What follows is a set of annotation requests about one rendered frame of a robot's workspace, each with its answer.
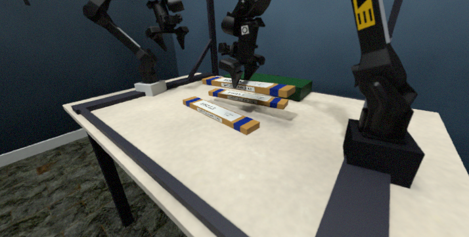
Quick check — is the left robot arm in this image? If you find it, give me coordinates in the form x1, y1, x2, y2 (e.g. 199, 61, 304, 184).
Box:
221, 0, 418, 145

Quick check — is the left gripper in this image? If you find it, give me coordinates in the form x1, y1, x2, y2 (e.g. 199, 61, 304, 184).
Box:
219, 40, 265, 88

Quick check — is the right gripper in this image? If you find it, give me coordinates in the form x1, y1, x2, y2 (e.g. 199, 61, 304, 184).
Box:
145, 12, 189, 52

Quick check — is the green flat rectangular platform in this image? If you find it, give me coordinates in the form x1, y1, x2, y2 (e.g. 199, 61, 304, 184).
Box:
249, 73, 313, 102

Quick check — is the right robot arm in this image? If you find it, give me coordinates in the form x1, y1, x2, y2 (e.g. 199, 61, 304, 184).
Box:
83, 0, 184, 84

